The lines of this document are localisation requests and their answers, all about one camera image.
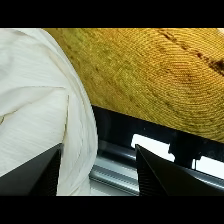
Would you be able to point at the mustard knitted garment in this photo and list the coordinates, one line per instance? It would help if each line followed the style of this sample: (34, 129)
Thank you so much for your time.
(150, 73)

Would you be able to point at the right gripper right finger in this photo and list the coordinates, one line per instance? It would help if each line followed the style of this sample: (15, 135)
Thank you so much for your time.
(166, 180)

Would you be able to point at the white garment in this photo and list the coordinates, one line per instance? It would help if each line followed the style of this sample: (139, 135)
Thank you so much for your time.
(33, 100)

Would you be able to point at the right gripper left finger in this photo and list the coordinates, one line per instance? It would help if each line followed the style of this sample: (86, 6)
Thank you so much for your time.
(30, 176)

